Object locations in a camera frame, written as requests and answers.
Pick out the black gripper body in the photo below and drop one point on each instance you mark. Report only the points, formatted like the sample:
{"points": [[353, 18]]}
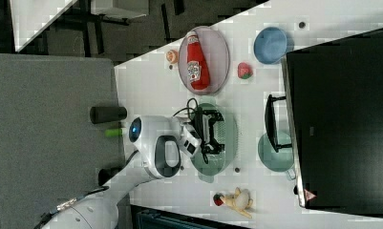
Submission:
{"points": [[203, 122]]}

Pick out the green plastic strainer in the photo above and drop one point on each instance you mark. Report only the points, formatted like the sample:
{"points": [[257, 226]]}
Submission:
{"points": [[225, 132]]}

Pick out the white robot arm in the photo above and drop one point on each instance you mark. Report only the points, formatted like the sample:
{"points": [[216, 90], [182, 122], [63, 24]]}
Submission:
{"points": [[160, 142]]}

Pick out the red ketchup bottle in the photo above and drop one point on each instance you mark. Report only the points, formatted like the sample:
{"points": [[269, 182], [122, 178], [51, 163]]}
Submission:
{"points": [[197, 70]]}

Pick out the strawberry toy near plate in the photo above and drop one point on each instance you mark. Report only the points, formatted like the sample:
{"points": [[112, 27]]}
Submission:
{"points": [[244, 71]]}

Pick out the orange slice toy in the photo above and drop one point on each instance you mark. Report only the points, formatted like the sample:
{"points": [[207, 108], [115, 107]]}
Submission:
{"points": [[172, 56]]}

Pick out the grey round plate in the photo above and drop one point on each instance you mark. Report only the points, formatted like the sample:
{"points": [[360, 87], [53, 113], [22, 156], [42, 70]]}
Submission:
{"points": [[216, 53]]}

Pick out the small strawberry toy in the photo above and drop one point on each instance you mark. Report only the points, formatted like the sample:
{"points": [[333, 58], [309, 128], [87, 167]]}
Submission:
{"points": [[217, 199]]}

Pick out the peeled banana toy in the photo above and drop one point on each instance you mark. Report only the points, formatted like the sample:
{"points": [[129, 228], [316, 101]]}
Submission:
{"points": [[239, 201]]}

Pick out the green mug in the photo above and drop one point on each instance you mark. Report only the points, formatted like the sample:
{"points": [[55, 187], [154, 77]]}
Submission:
{"points": [[281, 161]]}

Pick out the blue bowl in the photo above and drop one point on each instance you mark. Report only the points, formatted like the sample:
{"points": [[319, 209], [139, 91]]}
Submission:
{"points": [[270, 45]]}

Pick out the black cylinder cup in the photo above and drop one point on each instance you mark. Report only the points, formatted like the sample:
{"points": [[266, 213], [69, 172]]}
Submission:
{"points": [[106, 174]]}

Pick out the black toaster oven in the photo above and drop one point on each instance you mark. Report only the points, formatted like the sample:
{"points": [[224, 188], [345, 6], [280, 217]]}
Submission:
{"points": [[334, 97]]}

